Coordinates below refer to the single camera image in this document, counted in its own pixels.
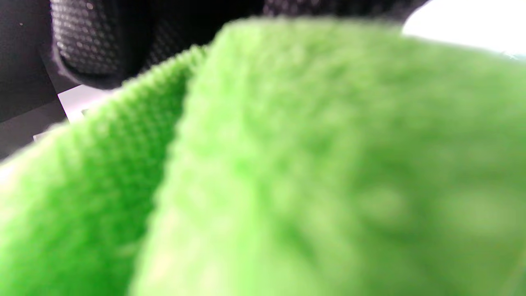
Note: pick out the person's left hand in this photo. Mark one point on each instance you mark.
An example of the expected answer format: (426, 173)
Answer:
(86, 41)

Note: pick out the green hand towel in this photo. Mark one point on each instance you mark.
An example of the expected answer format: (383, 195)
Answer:
(287, 164)

